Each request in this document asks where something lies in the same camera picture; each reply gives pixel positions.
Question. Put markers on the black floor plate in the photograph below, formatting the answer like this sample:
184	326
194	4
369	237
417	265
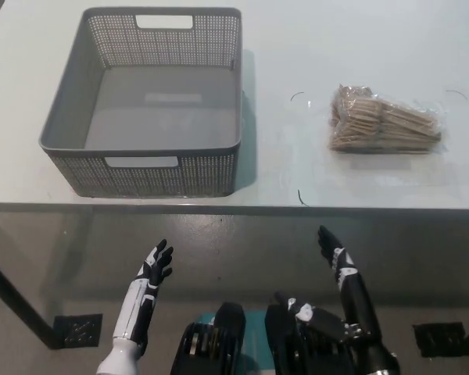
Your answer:
78	332
439	339

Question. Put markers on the teal robot body cover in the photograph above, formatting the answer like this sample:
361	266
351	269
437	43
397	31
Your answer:
258	340

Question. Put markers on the grey perforated plastic basket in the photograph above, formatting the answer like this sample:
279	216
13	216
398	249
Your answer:
74	172

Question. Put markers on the clear bag of wooden cutlery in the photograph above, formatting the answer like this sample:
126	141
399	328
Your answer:
375	121

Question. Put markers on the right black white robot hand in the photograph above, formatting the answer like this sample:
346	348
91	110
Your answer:
355	297

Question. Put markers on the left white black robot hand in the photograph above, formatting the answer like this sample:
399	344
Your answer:
140	297

